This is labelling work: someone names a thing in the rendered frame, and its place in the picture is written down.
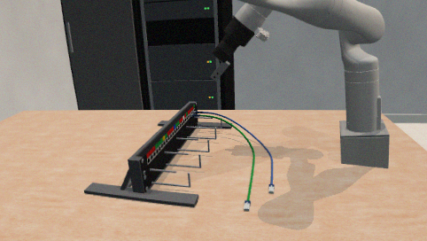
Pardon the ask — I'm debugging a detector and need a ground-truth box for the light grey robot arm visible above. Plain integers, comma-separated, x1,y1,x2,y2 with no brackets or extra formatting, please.
238,0,384,133

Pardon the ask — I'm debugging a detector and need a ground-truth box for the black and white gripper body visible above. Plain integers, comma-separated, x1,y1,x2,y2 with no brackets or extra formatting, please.
212,3,269,63

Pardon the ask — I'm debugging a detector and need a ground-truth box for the white cable plug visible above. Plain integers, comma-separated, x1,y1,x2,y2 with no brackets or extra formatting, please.
268,184,275,194
244,200,251,212

